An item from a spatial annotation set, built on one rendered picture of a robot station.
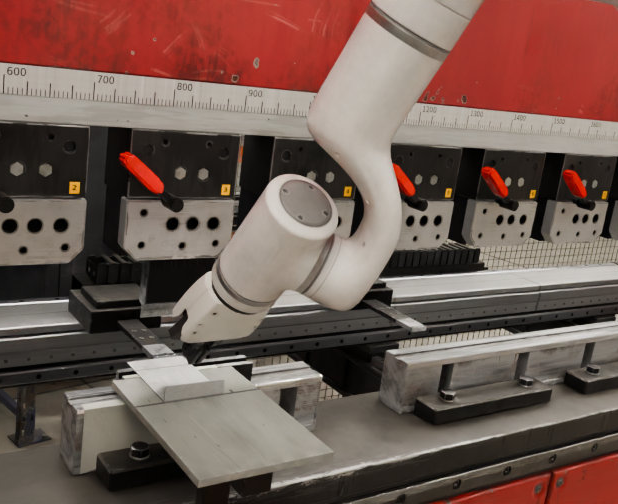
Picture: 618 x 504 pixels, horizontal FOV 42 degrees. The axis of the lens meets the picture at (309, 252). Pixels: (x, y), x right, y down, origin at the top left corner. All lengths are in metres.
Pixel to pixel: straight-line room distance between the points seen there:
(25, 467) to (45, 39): 0.56
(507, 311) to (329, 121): 1.22
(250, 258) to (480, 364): 0.75
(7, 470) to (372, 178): 0.64
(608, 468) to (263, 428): 0.90
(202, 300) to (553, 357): 0.91
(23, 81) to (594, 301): 1.61
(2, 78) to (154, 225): 0.25
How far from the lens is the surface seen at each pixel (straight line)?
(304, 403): 1.28
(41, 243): 0.99
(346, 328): 1.62
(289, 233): 0.80
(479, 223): 1.37
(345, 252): 0.86
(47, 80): 0.96
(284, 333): 1.54
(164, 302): 1.11
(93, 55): 0.97
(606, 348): 1.81
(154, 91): 1.00
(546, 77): 1.42
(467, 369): 1.50
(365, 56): 0.77
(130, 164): 0.96
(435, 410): 1.39
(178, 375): 1.14
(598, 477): 1.73
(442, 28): 0.77
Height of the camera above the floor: 1.47
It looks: 14 degrees down
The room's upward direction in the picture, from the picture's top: 8 degrees clockwise
